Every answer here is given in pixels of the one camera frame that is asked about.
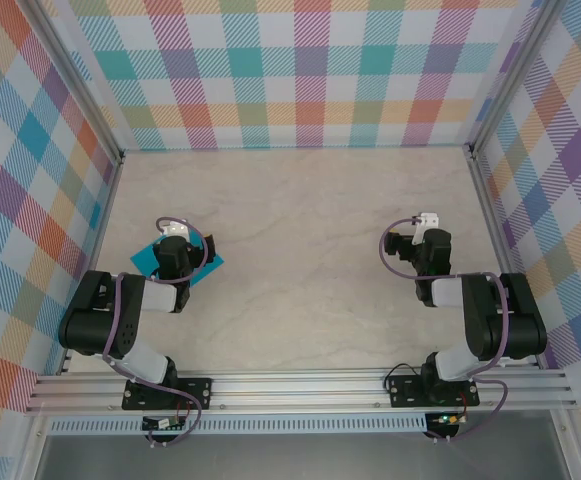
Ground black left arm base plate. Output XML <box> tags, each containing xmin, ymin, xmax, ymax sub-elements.
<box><xmin>122</xmin><ymin>377</ymin><xmax>214</xmax><ymax>412</ymax></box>

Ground aluminium table edge rail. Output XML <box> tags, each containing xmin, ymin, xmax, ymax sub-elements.
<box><xmin>464</xmin><ymin>143</ymin><xmax>546</xmax><ymax>370</ymax></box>
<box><xmin>55</xmin><ymin>152</ymin><xmax>127</xmax><ymax>376</ymax></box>

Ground black adapter box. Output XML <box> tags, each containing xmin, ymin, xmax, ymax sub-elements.
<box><xmin>141</xmin><ymin>416</ymin><xmax>187</xmax><ymax>432</ymax></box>

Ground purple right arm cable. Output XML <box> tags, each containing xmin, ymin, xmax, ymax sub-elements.
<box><xmin>379</xmin><ymin>216</ymin><xmax>511</xmax><ymax>444</ymax></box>

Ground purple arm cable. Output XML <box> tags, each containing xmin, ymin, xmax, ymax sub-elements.
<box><xmin>379</xmin><ymin>216</ymin><xmax>511</xmax><ymax>444</ymax></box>
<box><xmin>102</xmin><ymin>216</ymin><xmax>210</xmax><ymax>449</ymax></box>

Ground slotted grey cable duct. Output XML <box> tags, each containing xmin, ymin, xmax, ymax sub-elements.
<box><xmin>47</xmin><ymin>413</ymin><xmax>429</xmax><ymax>435</ymax></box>

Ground grey metal shelf panel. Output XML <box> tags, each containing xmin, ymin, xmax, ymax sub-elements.
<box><xmin>34</xmin><ymin>432</ymin><xmax>571</xmax><ymax>480</ymax></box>

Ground long aluminium mounting rail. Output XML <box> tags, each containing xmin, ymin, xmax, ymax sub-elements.
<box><xmin>24</xmin><ymin>368</ymin><xmax>579</xmax><ymax>414</ymax></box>

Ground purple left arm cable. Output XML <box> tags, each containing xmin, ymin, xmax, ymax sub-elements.
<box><xmin>102</xmin><ymin>216</ymin><xmax>210</xmax><ymax>449</ymax></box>

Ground thin black base cable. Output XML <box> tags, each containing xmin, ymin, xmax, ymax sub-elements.
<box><xmin>382</xmin><ymin>362</ymin><xmax>424</xmax><ymax>396</ymax></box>

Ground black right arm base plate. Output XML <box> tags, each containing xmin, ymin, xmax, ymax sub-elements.
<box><xmin>386</xmin><ymin>375</ymin><xmax>481</xmax><ymax>409</ymax></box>

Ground aluminium frame post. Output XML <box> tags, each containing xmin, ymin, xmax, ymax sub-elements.
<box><xmin>467</xmin><ymin>0</ymin><xmax>571</xmax><ymax>159</ymax></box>
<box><xmin>22</xmin><ymin>0</ymin><xmax>125</xmax><ymax>165</ymax></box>

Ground aluminium frame bar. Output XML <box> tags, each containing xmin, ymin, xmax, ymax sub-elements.
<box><xmin>13</xmin><ymin>412</ymin><xmax>54</xmax><ymax>480</ymax></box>
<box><xmin>549</xmin><ymin>409</ymin><xmax>581</xmax><ymax>480</ymax></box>

